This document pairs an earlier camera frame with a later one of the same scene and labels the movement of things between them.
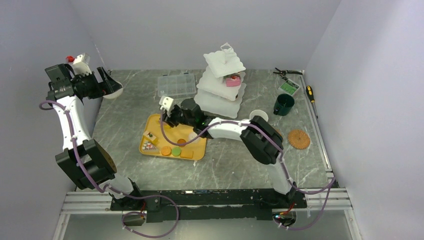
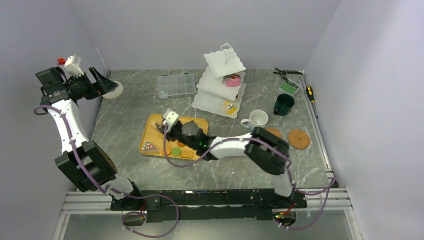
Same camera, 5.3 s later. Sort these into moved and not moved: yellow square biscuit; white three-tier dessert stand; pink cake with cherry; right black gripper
Moved: right black gripper
Not moved: pink cake with cherry; yellow square biscuit; white three-tier dessert stand
